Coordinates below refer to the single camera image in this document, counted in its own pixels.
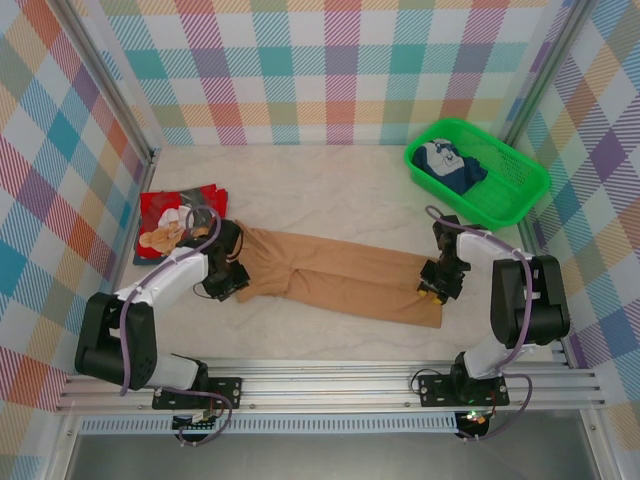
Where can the tan trousers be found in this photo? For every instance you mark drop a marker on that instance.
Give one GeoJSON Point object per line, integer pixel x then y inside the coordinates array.
{"type": "Point", "coordinates": [340, 270]}

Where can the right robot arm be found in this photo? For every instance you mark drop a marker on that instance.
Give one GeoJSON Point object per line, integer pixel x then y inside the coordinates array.
{"type": "Point", "coordinates": [525, 290]}

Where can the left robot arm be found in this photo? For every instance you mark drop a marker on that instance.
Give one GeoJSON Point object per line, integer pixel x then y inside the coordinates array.
{"type": "Point", "coordinates": [165, 280]}

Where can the navy and white t-shirt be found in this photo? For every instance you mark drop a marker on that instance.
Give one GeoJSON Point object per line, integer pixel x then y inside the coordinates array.
{"type": "Point", "coordinates": [450, 170]}

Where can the red printed t-shirt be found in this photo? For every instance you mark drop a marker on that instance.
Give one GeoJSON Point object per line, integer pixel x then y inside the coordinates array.
{"type": "Point", "coordinates": [155, 205]}

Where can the green plastic basket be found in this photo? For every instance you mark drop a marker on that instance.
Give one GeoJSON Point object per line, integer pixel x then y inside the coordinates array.
{"type": "Point", "coordinates": [520, 190]}

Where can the grey metal shelf panel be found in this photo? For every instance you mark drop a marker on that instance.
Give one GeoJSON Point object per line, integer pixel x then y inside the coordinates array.
{"type": "Point", "coordinates": [325, 457]}

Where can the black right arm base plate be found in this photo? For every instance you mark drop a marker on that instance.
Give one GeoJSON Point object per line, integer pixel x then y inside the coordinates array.
{"type": "Point", "coordinates": [435, 390]}

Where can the aluminium mounting rail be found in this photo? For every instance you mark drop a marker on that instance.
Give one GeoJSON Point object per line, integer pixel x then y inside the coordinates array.
{"type": "Point", "coordinates": [325, 387]}

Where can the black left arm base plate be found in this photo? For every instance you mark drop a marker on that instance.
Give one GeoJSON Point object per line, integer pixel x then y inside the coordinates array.
{"type": "Point", "coordinates": [225, 392]}

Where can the aluminium frame post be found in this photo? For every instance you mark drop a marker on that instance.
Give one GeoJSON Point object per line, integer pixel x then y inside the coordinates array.
{"type": "Point", "coordinates": [105, 80]}
{"type": "Point", "coordinates": [545, 75]}

